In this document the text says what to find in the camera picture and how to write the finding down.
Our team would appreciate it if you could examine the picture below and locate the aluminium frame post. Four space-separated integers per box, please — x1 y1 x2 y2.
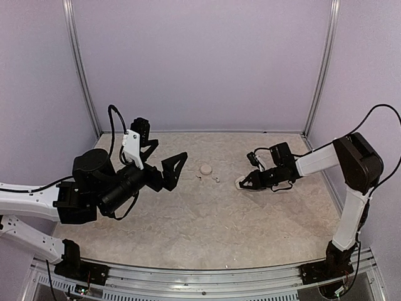
303 0 340 138
62 0 102 139

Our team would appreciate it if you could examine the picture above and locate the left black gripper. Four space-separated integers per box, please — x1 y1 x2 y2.
100 151 187 214

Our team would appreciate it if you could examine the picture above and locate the right aluminium frame post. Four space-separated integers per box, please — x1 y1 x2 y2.
303 0 340 138

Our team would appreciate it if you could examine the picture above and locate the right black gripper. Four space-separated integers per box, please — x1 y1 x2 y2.
241 165 284 189

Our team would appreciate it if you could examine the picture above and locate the left aluminium frame post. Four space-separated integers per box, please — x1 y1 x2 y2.
62 0 102 139

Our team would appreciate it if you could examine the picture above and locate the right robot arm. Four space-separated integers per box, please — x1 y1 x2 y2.
161 133 383 278

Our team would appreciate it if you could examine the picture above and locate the front aluminium rail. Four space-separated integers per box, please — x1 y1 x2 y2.
29 250 380 301

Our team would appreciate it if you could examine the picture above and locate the pink round charging case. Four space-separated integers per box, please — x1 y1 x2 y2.
200 164 212 175

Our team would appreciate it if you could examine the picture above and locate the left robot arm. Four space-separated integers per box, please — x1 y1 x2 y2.
1 132 187 279

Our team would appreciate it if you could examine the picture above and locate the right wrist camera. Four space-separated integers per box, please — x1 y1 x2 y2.
246 152 266 172

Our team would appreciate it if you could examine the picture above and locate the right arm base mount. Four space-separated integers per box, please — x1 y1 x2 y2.
299 241 358 285

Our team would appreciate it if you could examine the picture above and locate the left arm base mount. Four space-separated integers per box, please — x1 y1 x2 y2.
54 239 110 286

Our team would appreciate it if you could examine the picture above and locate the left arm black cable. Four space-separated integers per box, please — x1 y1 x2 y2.
107 105 138 220

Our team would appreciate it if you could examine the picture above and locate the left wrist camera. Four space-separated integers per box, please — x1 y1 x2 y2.
122 117 150 170

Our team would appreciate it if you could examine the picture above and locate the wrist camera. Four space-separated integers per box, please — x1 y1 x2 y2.
122 117 150 170
246 152 266 172

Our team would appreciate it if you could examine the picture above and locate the white charging case gold trim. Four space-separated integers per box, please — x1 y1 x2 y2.
234 176 248 190

